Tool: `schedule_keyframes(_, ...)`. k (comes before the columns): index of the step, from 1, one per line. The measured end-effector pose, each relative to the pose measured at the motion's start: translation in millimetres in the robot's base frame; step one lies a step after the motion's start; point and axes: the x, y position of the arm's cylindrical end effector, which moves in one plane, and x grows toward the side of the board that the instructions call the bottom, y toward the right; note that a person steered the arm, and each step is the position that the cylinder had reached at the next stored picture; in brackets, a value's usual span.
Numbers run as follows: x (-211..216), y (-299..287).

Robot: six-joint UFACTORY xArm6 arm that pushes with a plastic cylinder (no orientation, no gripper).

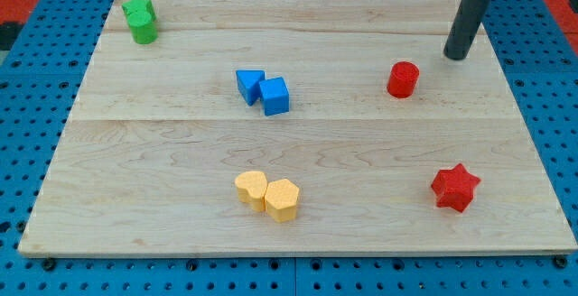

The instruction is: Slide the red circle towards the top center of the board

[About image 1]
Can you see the green block behind cylinder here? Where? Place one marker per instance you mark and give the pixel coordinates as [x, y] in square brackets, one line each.
[133, 6]

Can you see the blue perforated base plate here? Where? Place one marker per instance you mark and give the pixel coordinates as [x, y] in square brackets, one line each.
[39, 81]

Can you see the blue cube block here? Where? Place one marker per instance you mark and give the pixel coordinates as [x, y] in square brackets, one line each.
[274, 96]

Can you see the yellow heart block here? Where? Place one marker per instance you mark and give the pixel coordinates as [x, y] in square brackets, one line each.
[251, 188]

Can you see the red star block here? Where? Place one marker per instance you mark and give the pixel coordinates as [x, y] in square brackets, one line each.
[454, 188]

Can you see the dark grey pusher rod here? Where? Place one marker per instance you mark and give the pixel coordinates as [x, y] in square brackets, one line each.
[464, 28]

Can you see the wooden board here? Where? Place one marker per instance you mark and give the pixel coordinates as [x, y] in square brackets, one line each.
[146, 162]

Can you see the yellow pentagon block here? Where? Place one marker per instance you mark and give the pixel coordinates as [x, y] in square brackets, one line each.
[281, 200]

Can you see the red cylinder block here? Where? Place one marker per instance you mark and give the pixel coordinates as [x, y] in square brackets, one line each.
[403, 79]

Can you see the blue triangle block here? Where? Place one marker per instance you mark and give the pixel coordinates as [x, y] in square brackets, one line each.
[248, 81]

